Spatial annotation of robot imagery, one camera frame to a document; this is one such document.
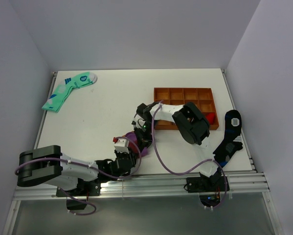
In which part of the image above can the aluminium table front rail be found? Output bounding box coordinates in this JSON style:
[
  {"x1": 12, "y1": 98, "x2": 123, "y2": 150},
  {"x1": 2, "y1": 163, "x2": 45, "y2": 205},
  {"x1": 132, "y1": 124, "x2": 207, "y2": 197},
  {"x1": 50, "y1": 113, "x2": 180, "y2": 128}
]
[{"x1": 13, "y1": 172, "x2": 270, "y2": 201}]

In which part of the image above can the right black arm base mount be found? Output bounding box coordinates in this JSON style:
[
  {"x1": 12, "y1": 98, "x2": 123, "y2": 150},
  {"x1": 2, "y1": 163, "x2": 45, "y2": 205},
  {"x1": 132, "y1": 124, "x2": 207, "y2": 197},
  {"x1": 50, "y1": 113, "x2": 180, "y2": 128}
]
[{"x1": 183, "y1": 175, "x2": 230, "y2": 208}]

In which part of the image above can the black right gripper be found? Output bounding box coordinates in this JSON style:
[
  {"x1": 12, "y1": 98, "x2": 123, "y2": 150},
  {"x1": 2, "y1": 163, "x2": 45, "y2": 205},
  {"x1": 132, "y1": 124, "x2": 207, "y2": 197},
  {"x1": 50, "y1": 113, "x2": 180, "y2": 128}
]
[{"x1": 135, "y1": 120, "x2": 159, "y2": 154}]

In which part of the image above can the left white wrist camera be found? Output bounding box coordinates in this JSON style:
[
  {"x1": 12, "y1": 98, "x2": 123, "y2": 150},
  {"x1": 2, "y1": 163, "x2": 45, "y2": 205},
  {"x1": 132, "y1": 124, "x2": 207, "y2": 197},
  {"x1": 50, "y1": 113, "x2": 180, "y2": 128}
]
[{"x1": 113, "y1": 138, "x2": 130, "y2": 153}]

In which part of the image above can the black blue sock pair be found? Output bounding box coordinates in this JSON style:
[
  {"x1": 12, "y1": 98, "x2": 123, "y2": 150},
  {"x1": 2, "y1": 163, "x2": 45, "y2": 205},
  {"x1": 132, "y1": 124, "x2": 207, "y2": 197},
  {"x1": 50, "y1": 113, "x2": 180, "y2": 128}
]
[{"x1": 213, "y1": 110, "x2": 243, "y2": 167}]

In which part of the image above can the rolled red sock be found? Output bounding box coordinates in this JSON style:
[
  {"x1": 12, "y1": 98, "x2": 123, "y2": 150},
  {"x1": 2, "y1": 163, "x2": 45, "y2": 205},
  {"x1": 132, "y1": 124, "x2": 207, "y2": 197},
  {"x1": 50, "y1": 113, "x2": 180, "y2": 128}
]
[{"x1": 205, "y1": 113, "x2": 216, "y2": 125}]

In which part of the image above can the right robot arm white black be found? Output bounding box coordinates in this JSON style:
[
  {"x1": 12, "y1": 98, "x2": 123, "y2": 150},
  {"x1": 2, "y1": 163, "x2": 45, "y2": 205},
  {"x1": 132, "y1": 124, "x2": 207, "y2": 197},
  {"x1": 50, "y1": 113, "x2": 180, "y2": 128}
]
[{"x1": 132, "y1": 101, "x2": 225, "y2": 191}]

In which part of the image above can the maroon purple orange sock pair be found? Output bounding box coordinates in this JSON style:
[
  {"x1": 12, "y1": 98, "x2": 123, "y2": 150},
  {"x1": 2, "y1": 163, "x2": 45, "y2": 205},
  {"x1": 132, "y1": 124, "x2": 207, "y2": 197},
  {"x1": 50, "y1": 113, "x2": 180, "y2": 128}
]
[{"x1": 123, "y1": 132, "x2": 149, "y2": 157}]

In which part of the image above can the mint green sock pair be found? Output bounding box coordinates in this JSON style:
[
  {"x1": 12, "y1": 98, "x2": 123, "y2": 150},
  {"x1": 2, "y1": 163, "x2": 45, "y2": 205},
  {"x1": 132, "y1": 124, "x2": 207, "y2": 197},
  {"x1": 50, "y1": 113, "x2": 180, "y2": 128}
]
[{"x1": 42, "y1": 71, "x2": 97, "y2": 113}]

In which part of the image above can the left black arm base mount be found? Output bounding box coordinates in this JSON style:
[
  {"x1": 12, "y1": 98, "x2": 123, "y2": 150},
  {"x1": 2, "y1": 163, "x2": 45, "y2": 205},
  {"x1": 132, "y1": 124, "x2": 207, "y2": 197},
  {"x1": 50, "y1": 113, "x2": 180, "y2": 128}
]
[{"x1": 56, "y1": 180, "x2": 100, "y2": 212}]

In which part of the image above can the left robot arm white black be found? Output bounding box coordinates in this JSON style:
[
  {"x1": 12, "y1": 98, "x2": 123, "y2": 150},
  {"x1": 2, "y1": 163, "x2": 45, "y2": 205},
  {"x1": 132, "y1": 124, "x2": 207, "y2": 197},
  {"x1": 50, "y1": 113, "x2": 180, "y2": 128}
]
[{"x1": 15, "y1": 145, "x2": 141, "y2": 195}]

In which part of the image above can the orange compartment tray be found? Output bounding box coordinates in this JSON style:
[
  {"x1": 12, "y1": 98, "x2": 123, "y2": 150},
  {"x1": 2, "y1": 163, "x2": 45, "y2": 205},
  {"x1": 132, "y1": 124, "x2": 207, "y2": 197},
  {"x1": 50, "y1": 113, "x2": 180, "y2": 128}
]
[{"x1": 154, "y1": 88, "x2": 219, "y2": 130}]

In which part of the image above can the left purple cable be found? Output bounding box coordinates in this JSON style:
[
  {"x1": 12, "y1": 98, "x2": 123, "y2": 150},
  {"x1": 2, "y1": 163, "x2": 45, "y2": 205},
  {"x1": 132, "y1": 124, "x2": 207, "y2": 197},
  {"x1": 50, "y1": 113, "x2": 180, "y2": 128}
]
[{"x1": 15, "y1": 136, "x2": 142, "y2": 216}]

